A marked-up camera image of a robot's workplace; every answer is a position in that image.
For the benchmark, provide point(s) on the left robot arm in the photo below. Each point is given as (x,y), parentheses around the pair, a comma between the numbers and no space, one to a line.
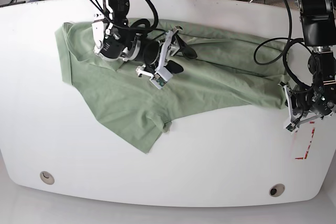
(318,27)

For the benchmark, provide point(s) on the right table cable grommet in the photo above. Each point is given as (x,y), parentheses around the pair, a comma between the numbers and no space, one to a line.
(277,190)

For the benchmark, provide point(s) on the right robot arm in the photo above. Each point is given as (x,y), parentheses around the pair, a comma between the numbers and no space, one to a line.
(114,37)

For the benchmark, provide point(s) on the left table cable grommet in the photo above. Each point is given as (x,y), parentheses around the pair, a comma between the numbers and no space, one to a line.
(47,178)

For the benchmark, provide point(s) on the red tape rectangle marking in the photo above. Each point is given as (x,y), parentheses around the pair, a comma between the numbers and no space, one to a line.
(302,140)

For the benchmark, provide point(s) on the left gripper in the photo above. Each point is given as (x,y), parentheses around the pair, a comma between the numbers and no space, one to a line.
(308,105)

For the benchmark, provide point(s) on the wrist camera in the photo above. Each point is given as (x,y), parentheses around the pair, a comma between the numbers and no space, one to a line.
(291,128)
(160,78)

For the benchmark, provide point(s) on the table cable grommet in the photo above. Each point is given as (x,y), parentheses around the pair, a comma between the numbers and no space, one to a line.
(277,190)
(47,178)

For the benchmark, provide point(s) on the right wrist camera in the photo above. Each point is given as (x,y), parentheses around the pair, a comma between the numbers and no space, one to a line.
(160,78)

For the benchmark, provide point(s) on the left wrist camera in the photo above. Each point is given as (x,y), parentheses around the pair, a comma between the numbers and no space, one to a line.
(291,128)

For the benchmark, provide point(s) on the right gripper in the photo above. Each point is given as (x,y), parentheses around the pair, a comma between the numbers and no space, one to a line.
(154,53)

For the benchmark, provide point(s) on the green polo shirt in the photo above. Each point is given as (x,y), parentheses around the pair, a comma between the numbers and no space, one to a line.
(140,109)

